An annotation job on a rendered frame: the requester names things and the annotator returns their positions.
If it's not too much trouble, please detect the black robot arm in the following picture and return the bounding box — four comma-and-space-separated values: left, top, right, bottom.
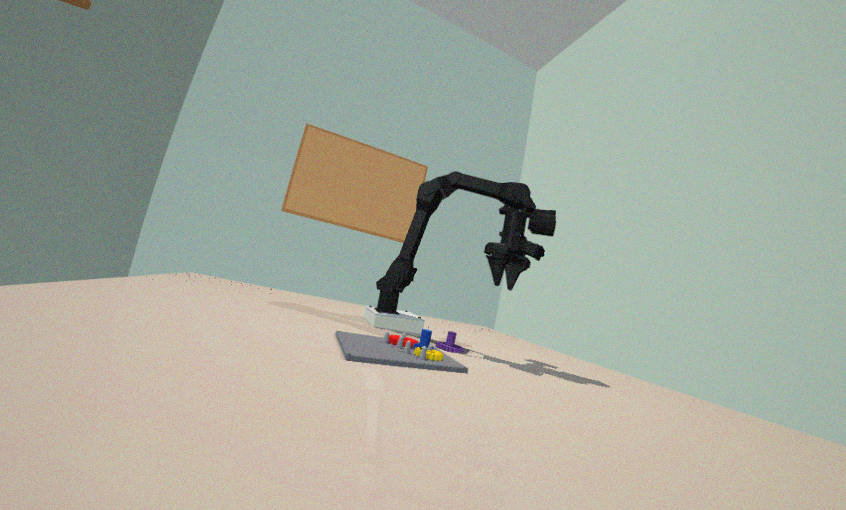
374, 171, 556, 315

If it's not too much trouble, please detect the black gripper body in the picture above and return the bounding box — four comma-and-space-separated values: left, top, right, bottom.
484, 228, 531, 268

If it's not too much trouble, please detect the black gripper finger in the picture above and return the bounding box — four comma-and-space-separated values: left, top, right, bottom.
505, 265, 528, 291
486, 255, 512, 286

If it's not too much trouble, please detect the blue gear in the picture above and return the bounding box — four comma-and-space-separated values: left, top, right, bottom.
413, 330, 432, 350

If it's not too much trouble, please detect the red gear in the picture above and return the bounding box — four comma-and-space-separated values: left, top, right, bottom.
388, 334, 419, 347

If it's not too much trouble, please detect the purple gear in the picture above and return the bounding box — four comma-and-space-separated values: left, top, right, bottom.
436, 331, 464, 353

